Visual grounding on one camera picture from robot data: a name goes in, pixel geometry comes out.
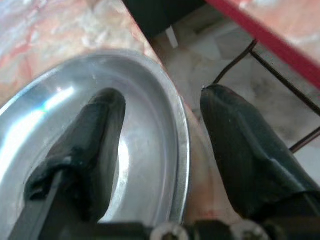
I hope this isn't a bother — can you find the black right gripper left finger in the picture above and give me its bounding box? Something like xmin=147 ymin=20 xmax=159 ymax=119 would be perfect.
xmin=7 ymin=87 xmax=127 ymax=240

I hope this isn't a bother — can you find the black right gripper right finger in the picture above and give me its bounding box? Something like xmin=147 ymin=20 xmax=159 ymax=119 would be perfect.
xmin=199 ymin=84 xmax=320 ymax=226

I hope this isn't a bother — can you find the round steel plate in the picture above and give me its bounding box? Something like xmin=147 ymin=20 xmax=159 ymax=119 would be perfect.
xmin=0 ymin=50 xmax=191 ymax=227

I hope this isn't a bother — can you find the red-edged marble table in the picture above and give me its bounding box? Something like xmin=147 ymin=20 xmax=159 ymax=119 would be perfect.
xmin=204 ymin=0 xmax=320 ymax=90

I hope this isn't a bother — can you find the black chair with white leg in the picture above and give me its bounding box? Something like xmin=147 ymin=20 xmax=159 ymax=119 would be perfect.
xmin=122 ymin=0 xmax=207 ymax=49

